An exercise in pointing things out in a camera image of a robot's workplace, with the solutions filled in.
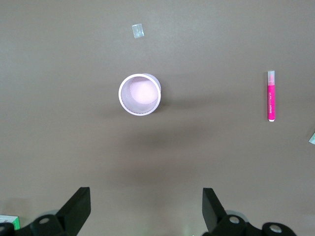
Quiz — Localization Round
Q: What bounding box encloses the pink marker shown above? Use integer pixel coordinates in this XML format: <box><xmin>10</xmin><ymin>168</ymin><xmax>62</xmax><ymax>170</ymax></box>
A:
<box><xmin>265</xmin><ymin>70</ymin><xmax>276</xmax><ymax>123</ymax></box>

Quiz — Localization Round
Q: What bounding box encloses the white green box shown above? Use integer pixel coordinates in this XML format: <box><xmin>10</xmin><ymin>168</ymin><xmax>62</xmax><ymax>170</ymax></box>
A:
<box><xmin>0</xmin><ymin>214</ymin><xmax>20</xmax><ymax>231</ymax></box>

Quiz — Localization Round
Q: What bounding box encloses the pink mesh cup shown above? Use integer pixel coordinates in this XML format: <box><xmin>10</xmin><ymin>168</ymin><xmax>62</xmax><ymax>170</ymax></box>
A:
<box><xmin>118</xmin><ymin>73</ymin><xmax>162</xmax><ymax>117</ymax></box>

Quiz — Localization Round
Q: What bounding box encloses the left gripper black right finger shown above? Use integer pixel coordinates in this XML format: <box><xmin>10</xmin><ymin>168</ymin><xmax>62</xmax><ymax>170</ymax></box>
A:
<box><xmin>202</xmin><ymin>188</ymin><xmax>264</xmax><ymax>236</ymax></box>

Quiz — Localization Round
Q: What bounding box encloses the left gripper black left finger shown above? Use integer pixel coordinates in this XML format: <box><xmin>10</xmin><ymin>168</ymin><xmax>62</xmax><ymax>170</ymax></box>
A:
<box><xmin>21</xmin><ymin>187</ymin><xmax>92</xmax><ymax>236</ymax></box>

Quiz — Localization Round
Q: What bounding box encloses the clear tape piece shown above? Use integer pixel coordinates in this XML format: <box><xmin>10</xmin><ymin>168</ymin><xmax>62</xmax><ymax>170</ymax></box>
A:
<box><xmin>131</xmin><ymin>23</ymin><xmax>145</xmax><ymax>39</ymax></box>

